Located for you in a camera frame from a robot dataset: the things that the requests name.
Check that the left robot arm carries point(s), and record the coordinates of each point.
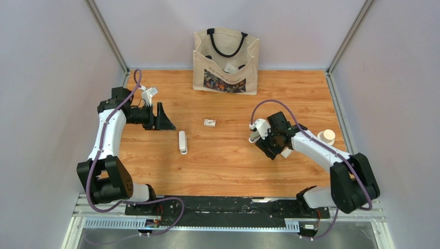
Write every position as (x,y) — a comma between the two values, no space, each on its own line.
(103,176)

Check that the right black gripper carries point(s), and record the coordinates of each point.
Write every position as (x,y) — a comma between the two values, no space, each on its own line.
(263,146)

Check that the grey stapler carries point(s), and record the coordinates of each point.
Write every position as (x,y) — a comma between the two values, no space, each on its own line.
(254,136)

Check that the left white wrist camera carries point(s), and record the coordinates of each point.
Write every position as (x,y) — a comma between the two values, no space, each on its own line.
(147,94)

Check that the beige canvas tote bag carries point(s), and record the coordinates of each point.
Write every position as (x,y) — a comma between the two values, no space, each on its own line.
(225,60)

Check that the white plastic bottle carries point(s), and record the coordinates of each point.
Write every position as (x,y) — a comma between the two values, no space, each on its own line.
(328,136)

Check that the staples tray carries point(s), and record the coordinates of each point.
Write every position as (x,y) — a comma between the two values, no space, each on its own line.
(286,152)

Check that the white stapler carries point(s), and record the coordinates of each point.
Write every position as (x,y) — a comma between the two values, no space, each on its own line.
(182,142)

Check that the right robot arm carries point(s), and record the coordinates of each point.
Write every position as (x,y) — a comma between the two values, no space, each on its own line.
(352,182)

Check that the white staples box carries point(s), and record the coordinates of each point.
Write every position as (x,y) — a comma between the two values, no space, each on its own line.
(209,123)

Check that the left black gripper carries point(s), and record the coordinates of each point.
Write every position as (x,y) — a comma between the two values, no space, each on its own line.
(161,121)

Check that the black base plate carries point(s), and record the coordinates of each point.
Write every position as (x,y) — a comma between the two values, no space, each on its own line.
(230,212)

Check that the aluminium frame rail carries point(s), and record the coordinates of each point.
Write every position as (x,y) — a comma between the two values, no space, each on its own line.
(370,223)

